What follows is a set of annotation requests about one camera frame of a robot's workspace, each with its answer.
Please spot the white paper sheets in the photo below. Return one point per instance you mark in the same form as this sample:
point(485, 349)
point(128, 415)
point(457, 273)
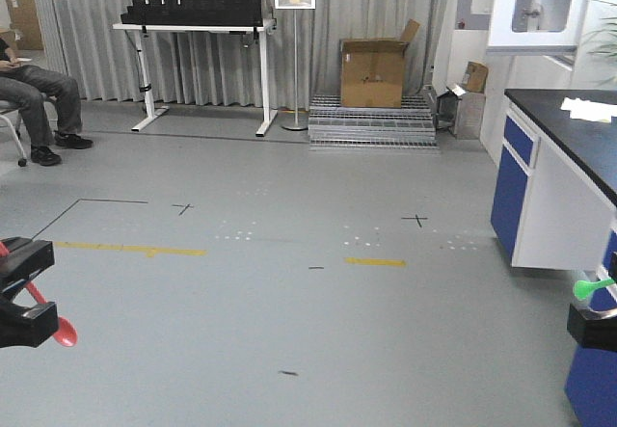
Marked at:
point(581, 109)

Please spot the small cardboard box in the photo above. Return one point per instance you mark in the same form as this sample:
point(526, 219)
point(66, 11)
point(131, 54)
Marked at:
point(475, 77)

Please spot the white standing desk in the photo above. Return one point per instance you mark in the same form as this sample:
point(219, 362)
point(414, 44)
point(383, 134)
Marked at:
point(259, 32)

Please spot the white wall cabinet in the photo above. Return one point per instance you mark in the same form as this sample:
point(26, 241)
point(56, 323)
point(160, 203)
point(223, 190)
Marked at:
point(535, 27)

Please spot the green plastic spoon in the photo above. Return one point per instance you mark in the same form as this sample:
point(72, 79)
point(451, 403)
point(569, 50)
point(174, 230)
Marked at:
point(583, 289)

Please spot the stacked metal grates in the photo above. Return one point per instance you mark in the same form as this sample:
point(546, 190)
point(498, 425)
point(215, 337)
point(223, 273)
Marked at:
point(332, 125)

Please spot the grey curtain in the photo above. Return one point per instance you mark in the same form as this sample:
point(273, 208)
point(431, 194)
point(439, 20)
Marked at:
point(81, 38)

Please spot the metal box on floor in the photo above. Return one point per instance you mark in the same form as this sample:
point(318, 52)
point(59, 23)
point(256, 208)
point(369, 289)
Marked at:
point(456, 110)

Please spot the sign on metal pole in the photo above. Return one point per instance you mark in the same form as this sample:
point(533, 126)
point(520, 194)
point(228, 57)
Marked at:
point(295, 6)

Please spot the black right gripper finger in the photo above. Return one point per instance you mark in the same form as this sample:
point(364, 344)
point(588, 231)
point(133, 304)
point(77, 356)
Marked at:
point(592, 328)
point(613, 266)

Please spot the open cardboard box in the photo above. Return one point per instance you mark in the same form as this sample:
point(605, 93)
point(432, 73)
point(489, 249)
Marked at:
point(372, 70)

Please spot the blue white lab bench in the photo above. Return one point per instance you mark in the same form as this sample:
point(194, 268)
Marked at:
point(555, 208)

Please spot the stacked cardboard boxes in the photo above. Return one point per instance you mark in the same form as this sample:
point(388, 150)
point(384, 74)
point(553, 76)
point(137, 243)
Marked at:
point(24, 21)

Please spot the red plastic spoon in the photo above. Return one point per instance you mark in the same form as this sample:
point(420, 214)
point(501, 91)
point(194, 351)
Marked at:
point(29, 296)

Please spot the seated person in jeans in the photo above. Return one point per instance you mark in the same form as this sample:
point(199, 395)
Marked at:
point(27, 86)

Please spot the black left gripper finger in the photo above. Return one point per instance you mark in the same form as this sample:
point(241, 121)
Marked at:
point(27, 326)
point(27, 258)

